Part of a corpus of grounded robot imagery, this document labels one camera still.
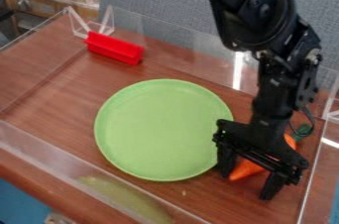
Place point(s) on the green round plate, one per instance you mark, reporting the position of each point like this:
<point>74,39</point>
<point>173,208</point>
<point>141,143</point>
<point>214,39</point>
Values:
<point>154,129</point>

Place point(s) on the clear acrylic enclosure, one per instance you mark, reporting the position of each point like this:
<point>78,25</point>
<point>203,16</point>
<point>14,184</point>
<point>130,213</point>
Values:
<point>54,85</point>

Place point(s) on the orange toy carrot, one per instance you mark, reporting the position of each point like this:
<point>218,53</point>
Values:
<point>247,168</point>

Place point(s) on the red plastic block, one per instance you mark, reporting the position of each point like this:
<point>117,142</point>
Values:
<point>114,48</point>

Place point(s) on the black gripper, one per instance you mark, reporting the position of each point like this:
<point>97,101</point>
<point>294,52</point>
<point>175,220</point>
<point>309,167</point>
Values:
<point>259,142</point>

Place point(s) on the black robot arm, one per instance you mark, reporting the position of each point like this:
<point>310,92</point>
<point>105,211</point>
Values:
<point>267,28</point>

